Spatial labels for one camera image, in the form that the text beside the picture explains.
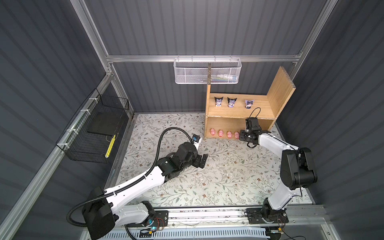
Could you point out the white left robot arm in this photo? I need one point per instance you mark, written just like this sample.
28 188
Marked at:
103 214

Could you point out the white wire mesh basket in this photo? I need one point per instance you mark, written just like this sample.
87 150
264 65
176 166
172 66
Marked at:
187 71

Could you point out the purple black cat figurine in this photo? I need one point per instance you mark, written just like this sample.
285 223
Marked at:
231 102
249 104
218 101

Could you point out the yellow marker pen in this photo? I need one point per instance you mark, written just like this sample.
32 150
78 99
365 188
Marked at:
110 147

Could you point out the white vented cover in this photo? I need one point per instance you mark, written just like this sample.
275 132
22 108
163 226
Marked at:
190 234

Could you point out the black wire basket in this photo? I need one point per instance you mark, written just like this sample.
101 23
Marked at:
88 137

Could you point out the wooden shelf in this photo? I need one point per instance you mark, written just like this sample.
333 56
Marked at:
266 108

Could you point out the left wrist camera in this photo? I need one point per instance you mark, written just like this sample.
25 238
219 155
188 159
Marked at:
196 140

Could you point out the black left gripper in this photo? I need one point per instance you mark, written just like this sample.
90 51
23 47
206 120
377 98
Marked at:
197 163

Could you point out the pink pig toy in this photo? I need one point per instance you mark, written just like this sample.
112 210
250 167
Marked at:
220 133
213 132
237 135
229 135

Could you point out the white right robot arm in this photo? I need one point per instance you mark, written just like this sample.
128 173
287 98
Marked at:
297 169

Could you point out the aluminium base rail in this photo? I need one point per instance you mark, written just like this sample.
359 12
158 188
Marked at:
242 215

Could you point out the items in mesh basket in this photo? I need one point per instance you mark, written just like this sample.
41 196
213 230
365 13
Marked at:
219 79

